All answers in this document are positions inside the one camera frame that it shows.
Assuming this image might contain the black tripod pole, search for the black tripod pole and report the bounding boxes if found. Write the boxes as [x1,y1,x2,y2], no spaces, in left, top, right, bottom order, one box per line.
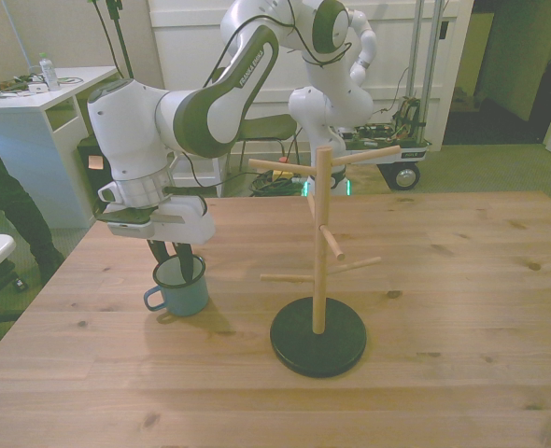
[106,0,134,80]

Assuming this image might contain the person leg dark trousers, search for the person leg dark trousers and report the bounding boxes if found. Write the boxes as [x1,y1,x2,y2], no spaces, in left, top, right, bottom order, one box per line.
[0,114,65,276]

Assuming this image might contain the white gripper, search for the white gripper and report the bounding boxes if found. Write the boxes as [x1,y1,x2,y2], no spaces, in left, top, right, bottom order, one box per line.
[147,195,218,286]

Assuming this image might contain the black computer box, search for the black computer box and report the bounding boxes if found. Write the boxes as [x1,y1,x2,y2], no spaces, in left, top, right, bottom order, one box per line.
[76,137,114,221]

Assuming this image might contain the wheeled metal frame cart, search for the wheeled metal frame cart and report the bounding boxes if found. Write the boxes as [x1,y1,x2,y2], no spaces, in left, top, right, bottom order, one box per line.
[333,0,452,192]

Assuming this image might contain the grey seat chair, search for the grey seat chair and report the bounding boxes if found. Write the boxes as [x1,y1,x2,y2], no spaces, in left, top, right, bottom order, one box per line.
[236,114,301,175]

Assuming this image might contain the white panelled wall cabinet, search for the white panelled wall cabinet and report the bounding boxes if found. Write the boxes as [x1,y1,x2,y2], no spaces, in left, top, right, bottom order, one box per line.
[147,0,475,153]

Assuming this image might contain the tangled floor cables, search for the tangled floor cables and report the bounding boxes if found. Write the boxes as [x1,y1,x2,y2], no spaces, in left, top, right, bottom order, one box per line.
[245,165,312,198]

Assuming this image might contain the wooden mug tree black base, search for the wooden mug tree black base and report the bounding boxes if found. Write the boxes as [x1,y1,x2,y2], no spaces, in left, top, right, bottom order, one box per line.
[248,145,383,379]

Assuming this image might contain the white desk cabinet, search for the white desk cabinet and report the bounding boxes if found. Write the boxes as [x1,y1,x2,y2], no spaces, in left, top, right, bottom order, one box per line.
[0,64,122,230]

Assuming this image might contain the blue enamel mug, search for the blue enamel mug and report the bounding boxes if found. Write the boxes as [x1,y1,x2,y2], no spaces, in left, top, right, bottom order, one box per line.
[143,255,210,317]

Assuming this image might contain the clear plastic bottle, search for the clear plastic bottle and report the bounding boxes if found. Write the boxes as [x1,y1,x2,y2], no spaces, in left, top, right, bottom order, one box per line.
[38,51,62,92]

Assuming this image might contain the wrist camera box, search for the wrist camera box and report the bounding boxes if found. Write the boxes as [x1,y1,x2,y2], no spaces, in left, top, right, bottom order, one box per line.
[96,207,158,238]

